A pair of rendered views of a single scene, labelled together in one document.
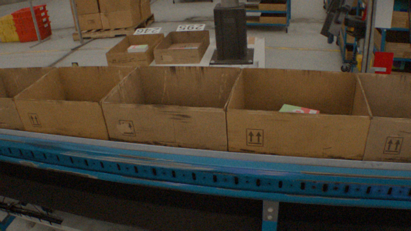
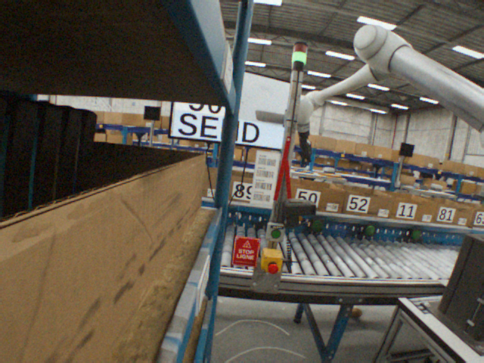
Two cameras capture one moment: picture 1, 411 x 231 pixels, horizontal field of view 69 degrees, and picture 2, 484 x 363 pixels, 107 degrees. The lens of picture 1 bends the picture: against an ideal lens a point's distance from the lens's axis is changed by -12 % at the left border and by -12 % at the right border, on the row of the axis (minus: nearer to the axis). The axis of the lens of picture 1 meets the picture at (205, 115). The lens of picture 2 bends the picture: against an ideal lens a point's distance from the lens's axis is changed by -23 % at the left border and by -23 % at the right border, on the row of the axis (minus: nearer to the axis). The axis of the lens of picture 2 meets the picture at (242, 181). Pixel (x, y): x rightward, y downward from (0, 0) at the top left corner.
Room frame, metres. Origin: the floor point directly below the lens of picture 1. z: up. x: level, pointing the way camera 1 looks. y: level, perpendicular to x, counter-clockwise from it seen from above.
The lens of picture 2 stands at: (2.22, -1.24, 1.27)
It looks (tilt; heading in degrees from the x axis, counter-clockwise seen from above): 10 degrees down; 162
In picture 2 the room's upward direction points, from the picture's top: 7 degrees clockwise
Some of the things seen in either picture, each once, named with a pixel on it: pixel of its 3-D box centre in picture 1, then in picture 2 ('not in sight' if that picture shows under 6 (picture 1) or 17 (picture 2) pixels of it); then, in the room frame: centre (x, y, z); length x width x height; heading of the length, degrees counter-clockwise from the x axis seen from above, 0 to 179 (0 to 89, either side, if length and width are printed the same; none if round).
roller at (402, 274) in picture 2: not in sight; (383, 259); (1.42, -0.06, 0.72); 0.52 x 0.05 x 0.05; 163
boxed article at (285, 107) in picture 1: (298, 116); not in sight; (0.95, -0.31, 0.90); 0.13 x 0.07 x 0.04; 57
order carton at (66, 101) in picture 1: (80, 101); (402, 206); (1.10, 0.47, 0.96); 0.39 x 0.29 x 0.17; 73
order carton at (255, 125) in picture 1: (297, 112); (310, 194); (0.87, -0.28, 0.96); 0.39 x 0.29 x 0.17; 73
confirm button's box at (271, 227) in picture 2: (366, 44); (275, 232); (1.49, -0.85, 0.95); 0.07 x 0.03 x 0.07; 73
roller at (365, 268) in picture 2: not in sight; (353, 256); (1.36, -0.24, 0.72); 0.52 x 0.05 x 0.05; 163
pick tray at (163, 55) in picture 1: (183, 46); not in sight; (2.11, 0.10, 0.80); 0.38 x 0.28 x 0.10; 167
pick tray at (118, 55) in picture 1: (136, 49); not in sight; (2.15, 0.42, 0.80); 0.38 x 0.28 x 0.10; 166
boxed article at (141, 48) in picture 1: (137, 49); not in sight; (2.25, 0.43, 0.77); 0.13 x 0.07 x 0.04; 78
